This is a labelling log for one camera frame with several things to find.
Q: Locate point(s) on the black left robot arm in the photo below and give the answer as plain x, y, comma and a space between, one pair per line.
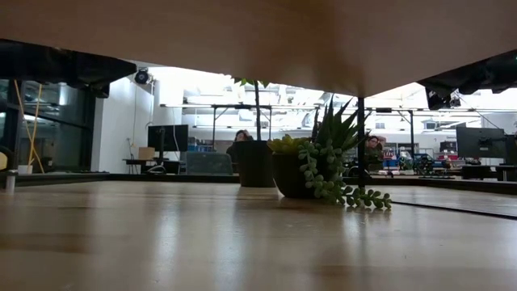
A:
60, 64

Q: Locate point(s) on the black metal frame rig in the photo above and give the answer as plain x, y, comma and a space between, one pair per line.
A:
242, 106

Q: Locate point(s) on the black aluminium table frame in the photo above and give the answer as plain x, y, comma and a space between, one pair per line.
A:
60, 178

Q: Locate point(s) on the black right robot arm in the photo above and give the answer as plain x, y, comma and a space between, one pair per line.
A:
476, 77

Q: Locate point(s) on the blue office chair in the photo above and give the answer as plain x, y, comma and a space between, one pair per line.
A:
210, 162

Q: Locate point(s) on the cardboard box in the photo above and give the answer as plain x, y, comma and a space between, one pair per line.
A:
146, 153

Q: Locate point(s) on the person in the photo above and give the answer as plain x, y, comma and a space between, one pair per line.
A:
373, 149
240, 137

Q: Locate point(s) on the black round wall camera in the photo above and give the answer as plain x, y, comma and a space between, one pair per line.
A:
141, 76

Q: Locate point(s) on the succulents in black pot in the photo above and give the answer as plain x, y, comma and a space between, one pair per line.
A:
291, 174

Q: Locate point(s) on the leafy tree in black pot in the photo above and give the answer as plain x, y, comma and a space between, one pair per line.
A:
254, 163

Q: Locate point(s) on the silver metal post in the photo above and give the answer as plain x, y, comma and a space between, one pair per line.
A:
11, 180

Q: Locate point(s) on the black computer monitor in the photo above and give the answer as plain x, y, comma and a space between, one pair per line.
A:
480, 141
167, 138

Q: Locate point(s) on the black background desk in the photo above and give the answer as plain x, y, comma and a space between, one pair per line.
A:
484, 167

